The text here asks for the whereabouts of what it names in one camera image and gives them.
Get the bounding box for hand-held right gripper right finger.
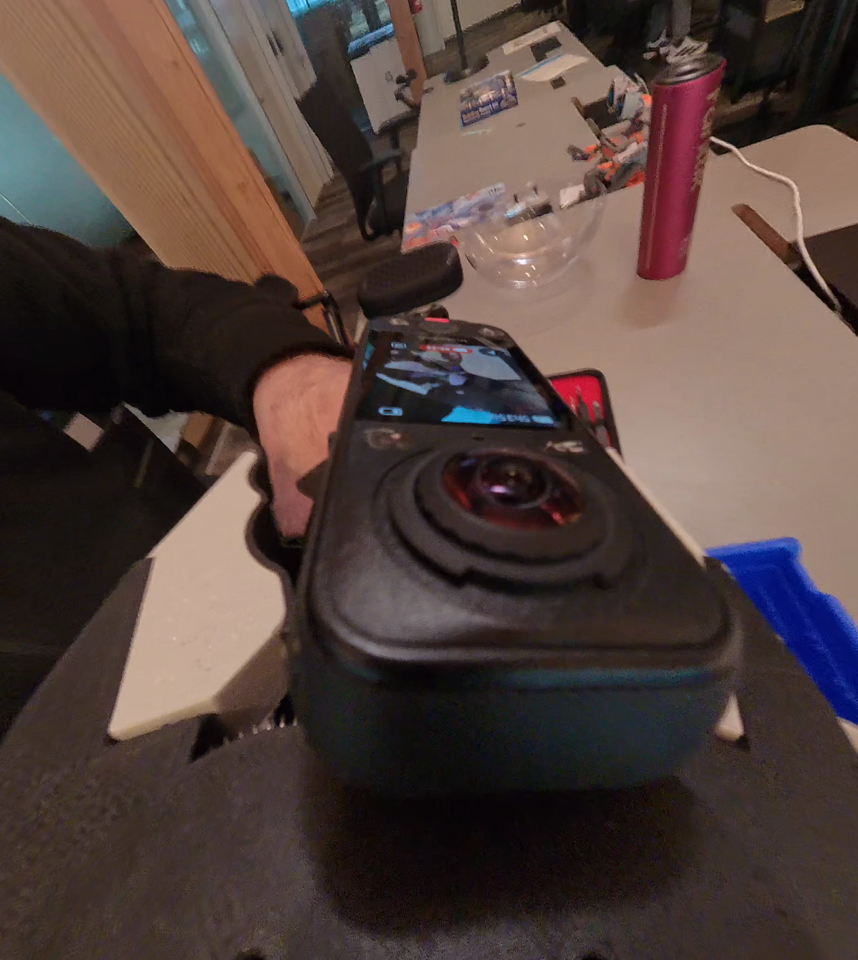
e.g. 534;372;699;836
620;446;746;745

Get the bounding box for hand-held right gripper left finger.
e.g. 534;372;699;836
106;450;302;744

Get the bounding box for person's left forearm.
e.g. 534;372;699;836
0;198;355;440

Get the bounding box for person's left hand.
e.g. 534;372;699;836
252;356;355;541

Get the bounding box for black tweezers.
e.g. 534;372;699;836
575;382;611;445

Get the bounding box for red tweezer case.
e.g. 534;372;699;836
547;367;622;455

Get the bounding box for blue plastic bin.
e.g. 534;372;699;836
706;536;858;796

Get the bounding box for brown wooden strip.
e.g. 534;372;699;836
732;202;803;265

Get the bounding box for clear glass bowl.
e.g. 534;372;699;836
459;180;606;290

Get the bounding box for small grey toy part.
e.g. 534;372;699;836
507;187;555;224

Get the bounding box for pink metal bottle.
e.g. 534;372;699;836
637;52;727;282

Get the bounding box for black chair armrest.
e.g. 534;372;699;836
357;242;465;320

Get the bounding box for colourful flat toy package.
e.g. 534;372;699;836
401;182;510;255

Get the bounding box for white orange toy blaster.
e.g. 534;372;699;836
605;75;652;121

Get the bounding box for blue toy box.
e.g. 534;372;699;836
459;71;520;129

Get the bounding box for white blue paper sheet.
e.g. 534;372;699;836
516;54;587;82

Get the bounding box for black office chair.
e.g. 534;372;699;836
297;7;421;241

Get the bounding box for black stand with round base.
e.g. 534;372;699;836
440;0;491;84

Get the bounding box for white cabinet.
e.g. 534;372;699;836
350;48;422;132

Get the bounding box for white cable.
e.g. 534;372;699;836
710;135;844;312

